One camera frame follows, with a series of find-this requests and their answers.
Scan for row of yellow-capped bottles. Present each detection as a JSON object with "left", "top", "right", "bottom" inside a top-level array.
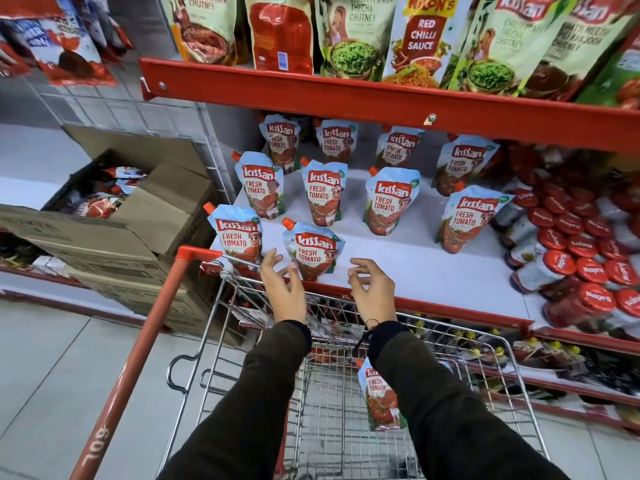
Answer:
[{"left": 410, "top": 315, "right": 640, "bottom": 398}]

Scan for white wire grid rack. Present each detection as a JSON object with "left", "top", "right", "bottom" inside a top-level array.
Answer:
[{"left": 40, "top": 90, "right": 237, "bottom": 205}]

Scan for person's left forearm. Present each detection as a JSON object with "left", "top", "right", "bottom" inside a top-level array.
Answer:
[{"left": 157, "top": 320, "right": 313, "bottom": 480}]

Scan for hanging red white packets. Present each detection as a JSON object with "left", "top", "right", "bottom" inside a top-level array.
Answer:
[{"left": 0, "top": 0, "right": 134, "bottom": 87}]

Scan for red and white shelving unit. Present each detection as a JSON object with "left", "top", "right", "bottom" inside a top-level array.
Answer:
[{"left": 139, "top": 57, "right": 640, "bottom": 435}]

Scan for white yellow chilli sauce pouch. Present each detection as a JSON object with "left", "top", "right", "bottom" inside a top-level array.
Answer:
[{"left": 382, "top": 0, "right": 476, "bottom": 90}]

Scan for open cardboard box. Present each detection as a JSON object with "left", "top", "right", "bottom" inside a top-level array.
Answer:
[{"left": 0, "top": 126, "right": 218, "bottom": 278}]

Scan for person's right hand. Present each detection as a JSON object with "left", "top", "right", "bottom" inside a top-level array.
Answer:
[{"left": 348, "top": 258, "right": 398, "bottom": 326}]

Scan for red sauce pouch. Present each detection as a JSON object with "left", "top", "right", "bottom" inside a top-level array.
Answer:
[{"left": 243, "top": 0, "right": 316, "bottom": 76}]

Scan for person's right forearm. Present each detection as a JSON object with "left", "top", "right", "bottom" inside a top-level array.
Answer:
[{"left": 367, "top": 321, "right": 571, "bottom": 480}]

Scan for rows of red-capped jars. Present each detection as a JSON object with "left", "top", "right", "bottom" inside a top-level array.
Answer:
[{"left": 490, "top": 145, "right": 640, "bottom": 341}]

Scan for cream pouch red chutney picture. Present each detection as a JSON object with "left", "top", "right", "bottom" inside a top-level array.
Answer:
[{"left": 160, "top": 0, "right": 241, "bottom": 66}]

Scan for single blue tomato sauce pouch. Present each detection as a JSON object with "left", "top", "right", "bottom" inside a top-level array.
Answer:
[{"left": 356, "top": 358, "right": 407, "bottom": 433}]

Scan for pile of pouches in carton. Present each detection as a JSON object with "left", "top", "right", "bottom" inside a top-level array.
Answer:
[{"left": 60, "top": 166, "right": 149, "bottom": 220}]

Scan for person's left hand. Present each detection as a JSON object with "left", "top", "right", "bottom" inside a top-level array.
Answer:
[{"left": 259, "top": 248, "right": 307, "bottom": 326}]

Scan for rows of ketchup pouches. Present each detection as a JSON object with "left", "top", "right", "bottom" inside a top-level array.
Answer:
[{"left": 202, "top": 114, "right": 516, "bottom": 283}]

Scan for metal shopping cart red handle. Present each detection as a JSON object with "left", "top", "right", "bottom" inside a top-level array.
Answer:
[{"left": 70, "top": 246, "right": 551, "bottom": 480}]

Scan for cream pouch brown chutney picture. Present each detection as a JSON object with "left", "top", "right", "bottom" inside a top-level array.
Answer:
[{"left": 520, "top": 0, "right": 640, "bottom": 102}]

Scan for cream pouch green chutney picture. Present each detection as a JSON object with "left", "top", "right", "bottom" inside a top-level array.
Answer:
[
  {"left": 315, "top": 0, "right": 401, "bottom": 82},
  {"left": 448, "top": 0, "right": 581, "bottom": 98}
]

